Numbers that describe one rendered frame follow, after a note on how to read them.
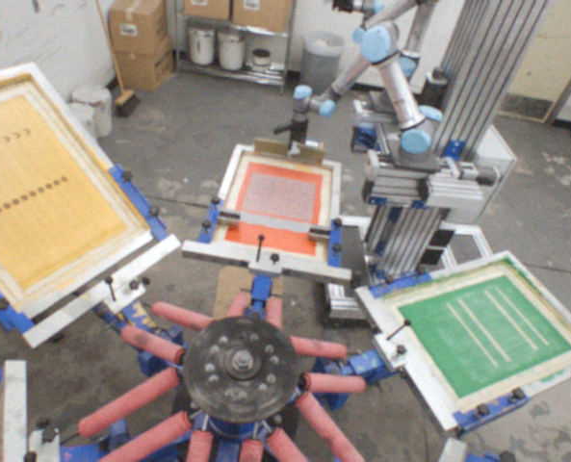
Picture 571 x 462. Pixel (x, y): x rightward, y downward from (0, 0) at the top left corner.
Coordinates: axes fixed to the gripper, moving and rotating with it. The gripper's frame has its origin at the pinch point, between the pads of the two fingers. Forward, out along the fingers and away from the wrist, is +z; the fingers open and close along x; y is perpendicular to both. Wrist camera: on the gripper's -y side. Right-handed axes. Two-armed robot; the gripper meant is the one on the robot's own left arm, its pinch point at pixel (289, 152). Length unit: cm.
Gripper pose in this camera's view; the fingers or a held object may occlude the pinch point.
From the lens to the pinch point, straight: 222.3
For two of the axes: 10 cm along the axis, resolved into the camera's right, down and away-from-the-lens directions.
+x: 1.2, -6.8, 7.3
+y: 9.8, 1.7, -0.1
